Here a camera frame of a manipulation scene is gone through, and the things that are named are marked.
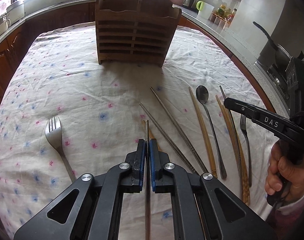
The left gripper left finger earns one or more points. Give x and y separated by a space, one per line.
136 161

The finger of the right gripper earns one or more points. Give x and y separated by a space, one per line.
257 119

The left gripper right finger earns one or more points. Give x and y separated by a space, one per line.
158 159

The short bamboo chopstick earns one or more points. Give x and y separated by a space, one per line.
151 136

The silver fork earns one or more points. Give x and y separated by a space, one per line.
53 134
244 131

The bamboo chopstick pair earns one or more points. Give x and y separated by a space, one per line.
244 185

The pink sleeve right forearm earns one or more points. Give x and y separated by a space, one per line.
284 218

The right hand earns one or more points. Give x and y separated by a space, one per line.
279 164

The gas stove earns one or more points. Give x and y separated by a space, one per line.
277 81

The black frying pan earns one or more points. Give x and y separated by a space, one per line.
282 57

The silver spoon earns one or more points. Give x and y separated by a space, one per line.
202 96

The floral white tablecloth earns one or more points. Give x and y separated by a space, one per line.
98 105

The spice jar rack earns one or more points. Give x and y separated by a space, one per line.
223 16

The wooden utensil holder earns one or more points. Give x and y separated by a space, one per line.
139 31

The steel electric kettle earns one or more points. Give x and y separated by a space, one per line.
188 3

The white pot on counter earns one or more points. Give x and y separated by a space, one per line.
15 12

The green handled white jug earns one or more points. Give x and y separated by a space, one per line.
204 9

